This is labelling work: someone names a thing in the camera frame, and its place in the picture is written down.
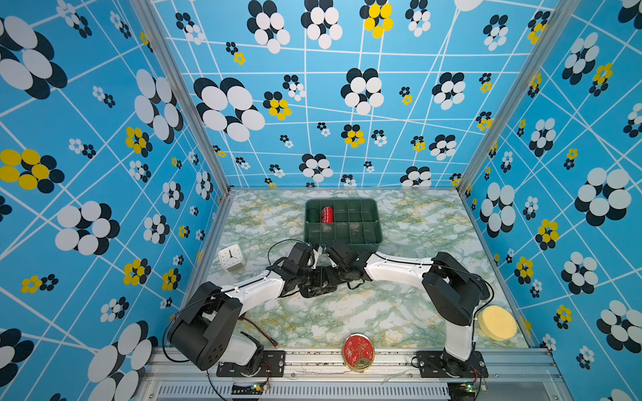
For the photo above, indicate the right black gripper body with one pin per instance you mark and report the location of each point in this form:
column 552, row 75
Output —
column 343, row 273

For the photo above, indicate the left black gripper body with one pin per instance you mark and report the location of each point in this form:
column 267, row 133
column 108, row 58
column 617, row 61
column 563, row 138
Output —
column 303, row 276

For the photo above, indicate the black grey argyle sock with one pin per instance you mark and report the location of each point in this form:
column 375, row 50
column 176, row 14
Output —
column 323, row 281

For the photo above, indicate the green compartment tray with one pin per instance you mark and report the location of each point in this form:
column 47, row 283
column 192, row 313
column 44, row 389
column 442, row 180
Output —
column 356, row 222

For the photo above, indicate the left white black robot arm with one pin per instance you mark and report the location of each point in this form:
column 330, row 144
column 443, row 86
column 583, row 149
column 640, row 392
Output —
column 203, row 331

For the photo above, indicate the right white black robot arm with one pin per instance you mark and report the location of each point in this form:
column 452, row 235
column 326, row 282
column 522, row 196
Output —
column 456, row 293

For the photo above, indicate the dark green roll in tray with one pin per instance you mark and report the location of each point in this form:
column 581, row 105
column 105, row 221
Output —
column 313, row 215

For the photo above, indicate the red soda can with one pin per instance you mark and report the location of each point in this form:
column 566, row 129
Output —
column 327, row 215

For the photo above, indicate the white square clock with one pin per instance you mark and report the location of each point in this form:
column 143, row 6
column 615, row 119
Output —
column 232, row 258

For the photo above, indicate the red round tin lid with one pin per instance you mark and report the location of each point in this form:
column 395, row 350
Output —
column 358, row 353

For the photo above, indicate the yellow round sponge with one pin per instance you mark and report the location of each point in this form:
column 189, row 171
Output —
column 497, row 323

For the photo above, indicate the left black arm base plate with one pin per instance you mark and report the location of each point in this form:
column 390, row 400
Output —
column 270, row 364

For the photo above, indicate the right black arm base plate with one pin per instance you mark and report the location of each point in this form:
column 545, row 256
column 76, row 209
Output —
column 439, row 364

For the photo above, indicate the aluminium front rail frame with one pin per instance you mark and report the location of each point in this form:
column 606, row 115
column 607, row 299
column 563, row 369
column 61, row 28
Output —
column 321, row 374

